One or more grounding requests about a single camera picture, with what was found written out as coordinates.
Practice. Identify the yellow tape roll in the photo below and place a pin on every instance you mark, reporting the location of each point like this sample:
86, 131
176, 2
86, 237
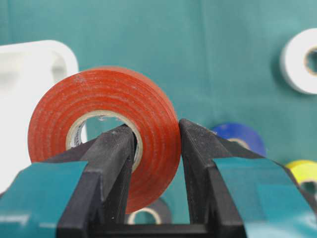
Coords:
305, 173

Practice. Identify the blue tape roll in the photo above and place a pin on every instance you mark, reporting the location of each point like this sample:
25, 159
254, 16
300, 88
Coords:
242, 135

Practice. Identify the white plastic tray case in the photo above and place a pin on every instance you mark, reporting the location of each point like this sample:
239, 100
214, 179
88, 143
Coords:
27, 72

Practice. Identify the black tape roll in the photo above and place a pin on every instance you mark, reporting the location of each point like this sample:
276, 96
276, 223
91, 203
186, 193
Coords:
157, 213

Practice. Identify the red tape roll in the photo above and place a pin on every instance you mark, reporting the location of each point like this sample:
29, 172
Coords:
117, 92

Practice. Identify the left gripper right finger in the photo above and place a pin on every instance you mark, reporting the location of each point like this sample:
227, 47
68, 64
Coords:
240, 194

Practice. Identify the white tape roll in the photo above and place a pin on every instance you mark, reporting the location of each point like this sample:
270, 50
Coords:
293, 62

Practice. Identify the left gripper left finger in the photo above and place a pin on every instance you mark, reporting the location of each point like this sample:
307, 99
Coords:
67, 194

